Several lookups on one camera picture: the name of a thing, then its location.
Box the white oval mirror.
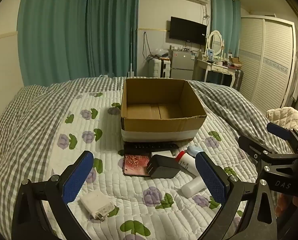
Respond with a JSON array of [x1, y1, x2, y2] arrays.
[[206, 30, 225, 57]]

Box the hanging white towels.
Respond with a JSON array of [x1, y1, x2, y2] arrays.
[[290, 55, 298, 100]]

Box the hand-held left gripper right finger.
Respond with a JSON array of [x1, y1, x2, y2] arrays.
[[195, 151, 280, 240]]

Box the plain white bottle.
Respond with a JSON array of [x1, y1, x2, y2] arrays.
[[181, 176, 207, 197]]

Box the white charger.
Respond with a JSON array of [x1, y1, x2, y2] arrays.
[[79, 185, 118, 222]]

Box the white bottle with red cap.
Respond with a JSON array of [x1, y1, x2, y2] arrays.
[[175, 150, 200, 178]]

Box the wide teal curtain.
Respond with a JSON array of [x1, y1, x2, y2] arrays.
[[17, 0, 141, 87]]

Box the light blue capped tube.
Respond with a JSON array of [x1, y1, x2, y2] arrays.
[[187, 146, 204, 158]]

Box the small white box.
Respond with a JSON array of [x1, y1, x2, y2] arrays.
[[150, 150, 174, 158]]

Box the black television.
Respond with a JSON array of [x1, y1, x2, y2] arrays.
[[169, 16, 207, 45]]

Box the dark suitcase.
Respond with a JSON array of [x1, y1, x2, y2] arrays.
[[232, 69, 244, 92]]

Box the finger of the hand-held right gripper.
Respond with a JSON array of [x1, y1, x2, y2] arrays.
[[237, 135, 298, 167], [266, 122, 298, 153]]

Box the white louvred wardrobe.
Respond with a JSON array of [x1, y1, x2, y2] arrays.
[[237, 15, 297, 109]]

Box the black charger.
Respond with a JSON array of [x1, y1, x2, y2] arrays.
[[146, 154, 181, 179]]

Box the cream quilted cloth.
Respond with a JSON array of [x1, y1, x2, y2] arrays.
[[266, 107, 298, 137]]

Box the black remote control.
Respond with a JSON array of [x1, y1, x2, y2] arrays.
[[124, 142, 179, 153]]

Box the grey checked blanket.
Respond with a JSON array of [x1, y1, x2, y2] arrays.
[[0, 76, 293, 240]]

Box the white suitcase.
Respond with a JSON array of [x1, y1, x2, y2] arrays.
[[148, 58, 173, 78]]

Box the pink phone case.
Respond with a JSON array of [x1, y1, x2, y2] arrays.
[[123, 154, 152, 177]]

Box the floral quilted mat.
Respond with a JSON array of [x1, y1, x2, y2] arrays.
[[45, 90, 249, 240]]

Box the white dressing table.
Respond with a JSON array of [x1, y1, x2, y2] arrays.
[[192, 55, 242, 88]]

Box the white pole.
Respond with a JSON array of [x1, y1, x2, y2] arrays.
[[128, 27, 136, 77]]

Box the cardboard box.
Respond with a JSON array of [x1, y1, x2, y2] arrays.
[[121, 78, 207, 143]]

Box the narrow teal curtain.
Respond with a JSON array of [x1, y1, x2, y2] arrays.
[[210, 0, 242, 58]]

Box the dark wall cable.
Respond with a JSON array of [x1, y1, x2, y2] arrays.
[[141, 31, 153, 58]]

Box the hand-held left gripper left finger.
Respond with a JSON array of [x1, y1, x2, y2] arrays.
[[11, 150, 94, 240]]

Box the silver fridge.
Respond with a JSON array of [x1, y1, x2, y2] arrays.
[[170, 49, 197, 80]]

